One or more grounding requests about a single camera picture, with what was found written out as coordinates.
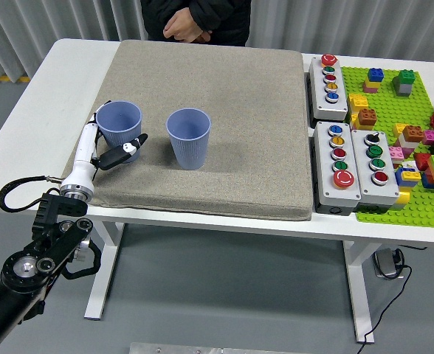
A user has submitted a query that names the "red sloped toy brick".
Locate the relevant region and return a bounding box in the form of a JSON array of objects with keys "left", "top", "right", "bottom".
[{"left": 414, "top": 153, "right": 432, "bottom": 171}]

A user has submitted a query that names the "orange toy brick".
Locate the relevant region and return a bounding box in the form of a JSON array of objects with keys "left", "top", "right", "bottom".
[
  {"left": 356, "top": 108, "right": 378, "bottom": 130},
  {"left": 401, "top": 125, "right": 424, "bottom": 143}
]

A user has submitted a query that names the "large yellow toy brick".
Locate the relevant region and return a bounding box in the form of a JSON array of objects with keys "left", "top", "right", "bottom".
[{"left": 348, "top": 93, "right": 369, "bottom": 114}]

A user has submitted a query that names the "person's left hand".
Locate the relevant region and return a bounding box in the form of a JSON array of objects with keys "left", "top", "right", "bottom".
[{"left": 162, "top": 6, "right": 204, "bottom": 44}]

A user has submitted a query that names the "blue ribbed plastic cup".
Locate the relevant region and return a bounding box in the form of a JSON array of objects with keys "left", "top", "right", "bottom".
[
  {"left": 165, "top": 107, "right": 213, "bottom": 171},
  {"left": 96, "top": 100, "right": 143, "bottom": 163}
]

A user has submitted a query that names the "grey four-button control box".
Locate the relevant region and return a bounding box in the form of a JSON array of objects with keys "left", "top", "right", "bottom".
[{"left": 350, "top": 128, "right": 401, "bottom": 213}]

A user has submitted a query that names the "yellow round toy brick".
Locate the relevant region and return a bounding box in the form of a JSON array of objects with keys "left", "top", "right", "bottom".
[{"left": 388, "top": 190, "right": 410, "bottom": 211}]

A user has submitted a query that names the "green studded baseplate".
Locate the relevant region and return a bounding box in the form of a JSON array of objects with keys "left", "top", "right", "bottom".
[{"left": 340, "top": 66, "right": 434, "bottom": 230}]

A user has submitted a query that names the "black power cable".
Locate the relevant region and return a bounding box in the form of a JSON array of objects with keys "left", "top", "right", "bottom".
[{"left": 360, "top": 263, "right": 413, "bottom": 346}]

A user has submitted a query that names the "person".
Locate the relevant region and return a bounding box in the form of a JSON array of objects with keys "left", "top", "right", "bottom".
[{"left": 139, "top": 0, "right": 252, "bottom": 47}]

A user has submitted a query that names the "grey pleated curtain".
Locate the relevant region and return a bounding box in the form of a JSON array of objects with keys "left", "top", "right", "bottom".
[{"left": 0, "top": 0, "right": 434, "bottom": 80}]

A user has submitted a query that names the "grey power adapter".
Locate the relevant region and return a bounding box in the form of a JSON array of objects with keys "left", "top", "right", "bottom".
[{"left": 372, "top": 249, "right": 404, "bottom": 280}]

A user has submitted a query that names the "white toy brick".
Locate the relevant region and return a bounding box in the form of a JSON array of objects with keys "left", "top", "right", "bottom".
[{"left": 396, "top": 136, "right": 419, "bottom": 150}]

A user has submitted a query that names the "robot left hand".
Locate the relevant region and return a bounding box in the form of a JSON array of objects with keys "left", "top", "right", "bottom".
[{"left": 61, "top": 101, "right": 149, "bottom": 187}]

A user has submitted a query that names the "grey-brown cushion mat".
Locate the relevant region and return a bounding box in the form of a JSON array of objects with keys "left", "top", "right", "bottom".
[{"left": 62, "top": 39, "right": 314, "bottom": 222}]

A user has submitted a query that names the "white table leg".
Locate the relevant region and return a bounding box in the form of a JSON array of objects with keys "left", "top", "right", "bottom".
[
  {"left": 83, "top": 220, "right": 125, "bottom": 320},
  {"left": 342, "top": 240, "right": 384, "bottom": 344}
]

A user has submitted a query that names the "grey five-button control box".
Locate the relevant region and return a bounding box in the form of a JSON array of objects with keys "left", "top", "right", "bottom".
[
  {"left": 308, "top": 54, "right": 350, "bottom": 122},
  {"left": 312, "top": 120, "right": 362, "bottom": 217}
]

